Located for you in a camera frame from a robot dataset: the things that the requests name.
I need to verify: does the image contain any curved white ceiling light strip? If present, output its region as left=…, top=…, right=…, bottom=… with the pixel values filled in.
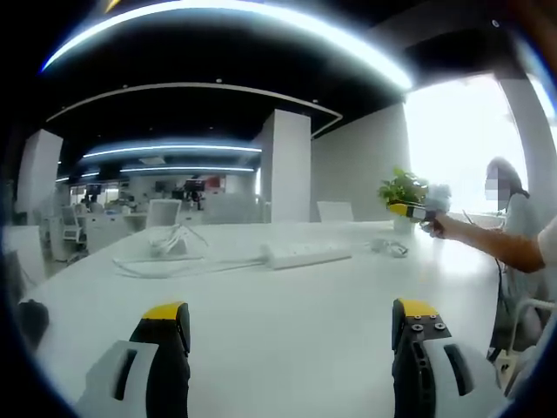
left=40, top=0, right=413, bottom=91

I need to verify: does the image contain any green plant in white pot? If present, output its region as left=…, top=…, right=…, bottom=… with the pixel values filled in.
left=377, top=166, right=430, bottom=234

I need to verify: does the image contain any white tubular chair frame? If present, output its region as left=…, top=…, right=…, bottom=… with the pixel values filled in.
left=510, top=297, right=557, bottom=349

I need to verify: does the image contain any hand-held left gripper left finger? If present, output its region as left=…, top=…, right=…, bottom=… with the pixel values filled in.
left=74, top=300, right=192, bottom=418

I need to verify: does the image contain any grey mesh office chair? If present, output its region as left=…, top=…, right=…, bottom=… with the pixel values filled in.
left=204, top=192, right=263, bottom=226

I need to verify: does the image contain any white mesh office chair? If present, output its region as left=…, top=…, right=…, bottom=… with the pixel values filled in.
left=60, top=206, right=83, bottom=241
left=144, top=199, right=183, bottom=228

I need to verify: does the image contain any dark round object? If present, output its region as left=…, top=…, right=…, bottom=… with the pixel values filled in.
left=16, top=299, right=50, bottom=350

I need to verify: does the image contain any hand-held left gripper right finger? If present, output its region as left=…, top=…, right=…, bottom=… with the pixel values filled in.
left=391, top=298, right=508, bottom=418

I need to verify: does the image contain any plain white office chair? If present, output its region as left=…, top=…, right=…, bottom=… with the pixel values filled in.
left=316, top=200, right=355, bottom=224

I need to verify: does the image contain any white power strip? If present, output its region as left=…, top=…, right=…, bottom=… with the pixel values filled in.
left=259, top=242, right=353, bottom=272

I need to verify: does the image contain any white power strip cable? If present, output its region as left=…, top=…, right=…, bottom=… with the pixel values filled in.
left=112, top=223, right=265, bottom=279

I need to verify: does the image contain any white desk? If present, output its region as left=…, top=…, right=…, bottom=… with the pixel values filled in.
left=17, top=219, right=510, bottom=418

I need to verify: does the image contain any small beige box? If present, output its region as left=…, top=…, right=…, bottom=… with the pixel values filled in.
left=487, top=347, right=524, bottom=393

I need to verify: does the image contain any person's right hand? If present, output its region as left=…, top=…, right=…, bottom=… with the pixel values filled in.
left=419, top=212, right=452, bottom=239

